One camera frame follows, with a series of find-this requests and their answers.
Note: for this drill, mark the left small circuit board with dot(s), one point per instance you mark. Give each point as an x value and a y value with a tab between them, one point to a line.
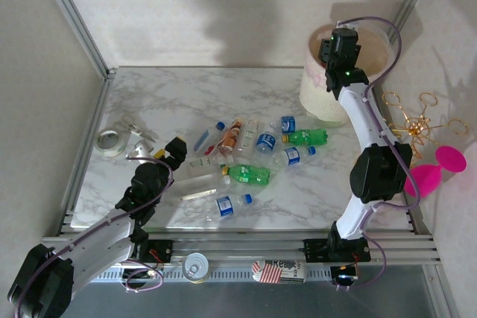
139	275

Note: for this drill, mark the right small circuit board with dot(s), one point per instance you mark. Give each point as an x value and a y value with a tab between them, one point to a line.
344	277

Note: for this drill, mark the short blue label water bottle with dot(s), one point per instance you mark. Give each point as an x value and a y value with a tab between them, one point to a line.
265	141

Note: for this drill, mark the silver tin can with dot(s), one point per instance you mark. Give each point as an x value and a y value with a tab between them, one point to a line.
195	267

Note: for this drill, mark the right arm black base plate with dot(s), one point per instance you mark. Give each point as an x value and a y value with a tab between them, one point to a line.
313	251

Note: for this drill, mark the large clear label-free bottle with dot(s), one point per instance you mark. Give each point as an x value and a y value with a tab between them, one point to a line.
199	183

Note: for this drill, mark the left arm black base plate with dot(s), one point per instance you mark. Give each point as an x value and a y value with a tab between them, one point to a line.
164	251

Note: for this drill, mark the green bottle yellow cap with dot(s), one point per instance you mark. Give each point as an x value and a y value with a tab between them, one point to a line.
246	174
305	136

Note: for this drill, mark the aluminium front rail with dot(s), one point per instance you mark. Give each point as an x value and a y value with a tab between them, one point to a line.
238	249

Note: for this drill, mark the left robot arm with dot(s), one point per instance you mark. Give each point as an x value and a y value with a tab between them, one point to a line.
100	240

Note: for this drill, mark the red white small box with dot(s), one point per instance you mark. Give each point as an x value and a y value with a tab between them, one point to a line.
277	271

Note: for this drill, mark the cream waste bin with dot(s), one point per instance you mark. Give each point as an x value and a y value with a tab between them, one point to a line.
320	104

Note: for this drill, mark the small circuit board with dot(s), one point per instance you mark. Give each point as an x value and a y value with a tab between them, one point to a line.
139	275
344	277

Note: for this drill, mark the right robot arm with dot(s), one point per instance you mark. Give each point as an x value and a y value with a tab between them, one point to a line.
363	117

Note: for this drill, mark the small clear bottle green label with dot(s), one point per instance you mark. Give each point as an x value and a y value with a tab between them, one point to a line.
203	162

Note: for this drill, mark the clear bottle blue cap stripe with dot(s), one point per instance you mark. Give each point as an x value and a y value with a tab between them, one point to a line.
205	139

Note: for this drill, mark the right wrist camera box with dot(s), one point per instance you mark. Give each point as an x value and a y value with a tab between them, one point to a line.
346	24

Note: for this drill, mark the translucent plastic bin liner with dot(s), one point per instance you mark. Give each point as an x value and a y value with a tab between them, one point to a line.
372	53

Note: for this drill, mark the pink goblet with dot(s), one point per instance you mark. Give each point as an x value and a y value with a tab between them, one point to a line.
451	158

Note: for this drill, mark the clear bottle white green label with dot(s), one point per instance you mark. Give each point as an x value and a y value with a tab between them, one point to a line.
249	135

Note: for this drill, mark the clear tape roll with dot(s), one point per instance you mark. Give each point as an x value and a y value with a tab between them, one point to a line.
102	146

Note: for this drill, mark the bottle with orange brown label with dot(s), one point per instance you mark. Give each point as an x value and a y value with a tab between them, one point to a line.
231	137

